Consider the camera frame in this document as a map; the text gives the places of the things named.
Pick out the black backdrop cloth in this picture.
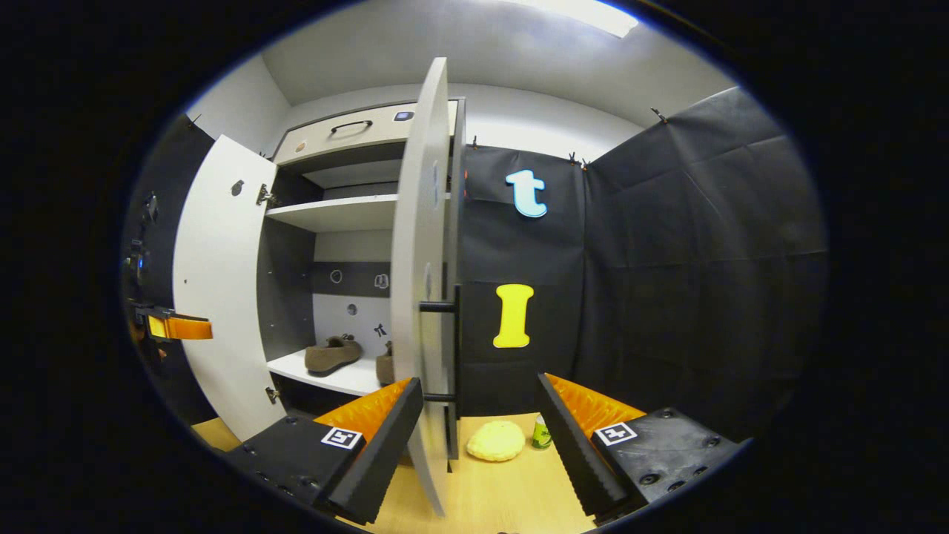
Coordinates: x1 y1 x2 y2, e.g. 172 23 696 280
456 85 827 446
122 115 216 423

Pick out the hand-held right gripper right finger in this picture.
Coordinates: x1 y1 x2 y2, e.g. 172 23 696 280
535 373 742 524

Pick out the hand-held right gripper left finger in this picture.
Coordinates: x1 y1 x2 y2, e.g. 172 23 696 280
222 376 425 526

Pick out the black bar door handle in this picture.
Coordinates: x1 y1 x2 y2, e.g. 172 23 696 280
419 286 462 405

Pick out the beige cabinet drawer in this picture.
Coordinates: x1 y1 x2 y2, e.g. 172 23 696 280
273 102 459 165

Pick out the yellow fluffy cushion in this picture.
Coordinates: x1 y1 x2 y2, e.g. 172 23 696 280
466 421 526 462

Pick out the white cabinet door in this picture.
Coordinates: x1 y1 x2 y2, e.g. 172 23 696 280
172 133 279 442
391 58 464 516

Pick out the white shoe cabinet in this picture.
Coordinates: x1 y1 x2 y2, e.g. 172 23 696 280
172 58 468 516

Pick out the long ceiling light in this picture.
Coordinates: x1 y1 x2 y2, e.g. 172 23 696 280
512 0 640 39

